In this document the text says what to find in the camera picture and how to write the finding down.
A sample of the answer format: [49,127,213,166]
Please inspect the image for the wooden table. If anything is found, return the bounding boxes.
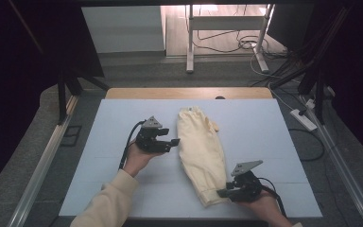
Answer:
[105,87,273,100]

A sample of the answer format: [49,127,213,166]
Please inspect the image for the right hand-held gripper cable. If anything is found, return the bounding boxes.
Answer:
[258,177,287,218]

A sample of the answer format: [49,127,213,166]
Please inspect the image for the black metal stand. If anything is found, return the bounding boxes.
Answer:
[56,62,110,126]
[297,62,329,126]

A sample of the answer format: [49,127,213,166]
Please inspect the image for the black cables under desk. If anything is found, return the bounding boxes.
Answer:
[192,29,285,60]

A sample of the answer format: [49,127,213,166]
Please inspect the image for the white desk frame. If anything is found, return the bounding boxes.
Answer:
[185,3,270,74]

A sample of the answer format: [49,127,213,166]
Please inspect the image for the left hand-held gripper cable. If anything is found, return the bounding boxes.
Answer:
[118,120,147,171]

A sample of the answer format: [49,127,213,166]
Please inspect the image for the white panel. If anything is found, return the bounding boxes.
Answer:
[81,6,165,54]

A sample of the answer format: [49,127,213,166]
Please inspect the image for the black looped floor cable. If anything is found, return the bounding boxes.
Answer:
[287,127,325,163]

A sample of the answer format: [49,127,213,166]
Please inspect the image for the person's right hand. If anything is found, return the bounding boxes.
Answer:
[235,190,289,226]

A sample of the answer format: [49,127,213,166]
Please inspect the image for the dark monitor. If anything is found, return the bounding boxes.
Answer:
[266,3,316,51]

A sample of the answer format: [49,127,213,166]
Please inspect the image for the dark curtain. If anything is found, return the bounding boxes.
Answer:
[0,0,105,200]
[311,0,363,168]

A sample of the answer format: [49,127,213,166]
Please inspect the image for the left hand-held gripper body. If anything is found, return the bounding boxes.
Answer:
[135,115,173,154]

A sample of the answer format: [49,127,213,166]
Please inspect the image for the bundle of black cables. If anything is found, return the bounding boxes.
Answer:
[251,46,316,89]

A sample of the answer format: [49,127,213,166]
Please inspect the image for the person's left hand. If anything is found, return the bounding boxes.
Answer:
[122,138,164,178]

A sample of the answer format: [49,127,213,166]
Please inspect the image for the hand-held gripper cable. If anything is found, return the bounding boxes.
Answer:
[118,120,147,171]
[258,177,287,218]

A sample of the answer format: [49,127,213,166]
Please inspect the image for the cream baby pants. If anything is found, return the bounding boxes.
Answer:
[176,106,234,208]

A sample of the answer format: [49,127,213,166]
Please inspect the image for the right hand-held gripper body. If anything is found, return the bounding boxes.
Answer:
[226,160,264,203]

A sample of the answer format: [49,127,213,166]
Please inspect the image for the aluminium rail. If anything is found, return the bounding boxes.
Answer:
[8,94,79,227]
[299,94,363,227]

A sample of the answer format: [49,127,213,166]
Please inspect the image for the white power strip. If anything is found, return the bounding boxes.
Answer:
[289,108,319,132]

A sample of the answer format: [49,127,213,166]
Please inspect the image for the white floor cable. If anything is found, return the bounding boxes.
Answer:
[250,51,297,112]

